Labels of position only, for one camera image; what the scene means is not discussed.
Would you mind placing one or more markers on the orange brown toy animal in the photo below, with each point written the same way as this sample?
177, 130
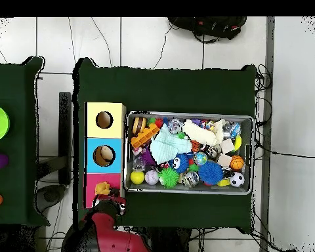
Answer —
103, 188

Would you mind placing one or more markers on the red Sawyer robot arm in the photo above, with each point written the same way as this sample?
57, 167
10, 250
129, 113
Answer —
115, 241

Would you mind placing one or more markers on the wooden box with three holes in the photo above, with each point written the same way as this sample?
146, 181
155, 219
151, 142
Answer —
115, 131

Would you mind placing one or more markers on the shallow metal mesh bin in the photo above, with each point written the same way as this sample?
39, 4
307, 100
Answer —
248, 168

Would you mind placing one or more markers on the green spiky ball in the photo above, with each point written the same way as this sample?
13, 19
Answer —
168, 177

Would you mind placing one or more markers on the orange building block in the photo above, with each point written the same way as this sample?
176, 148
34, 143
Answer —
144, 135

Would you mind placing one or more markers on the mint green cloth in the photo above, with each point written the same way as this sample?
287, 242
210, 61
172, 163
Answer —
165, 147

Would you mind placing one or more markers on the blue fuzzy ball with eyes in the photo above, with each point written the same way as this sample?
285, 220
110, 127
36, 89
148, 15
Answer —
180, 162

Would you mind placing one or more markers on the toy hamburger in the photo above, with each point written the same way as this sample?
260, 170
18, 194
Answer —
139, 124

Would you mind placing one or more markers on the black stand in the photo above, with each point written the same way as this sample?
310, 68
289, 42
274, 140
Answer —
65, 131

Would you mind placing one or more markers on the small globe ball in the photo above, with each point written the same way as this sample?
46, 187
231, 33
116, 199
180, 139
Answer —
200, 158

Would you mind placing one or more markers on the large blue spiky ball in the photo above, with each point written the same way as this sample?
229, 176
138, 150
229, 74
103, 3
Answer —
210, 172

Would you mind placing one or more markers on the cream cloth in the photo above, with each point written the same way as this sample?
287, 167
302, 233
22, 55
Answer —
199, 132

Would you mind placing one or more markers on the small soccer ball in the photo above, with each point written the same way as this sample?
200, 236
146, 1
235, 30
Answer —
236, 179

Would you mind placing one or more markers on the dark green table cloth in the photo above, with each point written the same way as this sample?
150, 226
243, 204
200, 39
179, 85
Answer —
15, 92
173, 89

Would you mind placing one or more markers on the small orange basketball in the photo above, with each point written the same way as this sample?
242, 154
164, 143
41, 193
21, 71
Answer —
237, 162

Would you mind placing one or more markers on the black backpack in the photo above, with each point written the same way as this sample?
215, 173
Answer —
207, 26

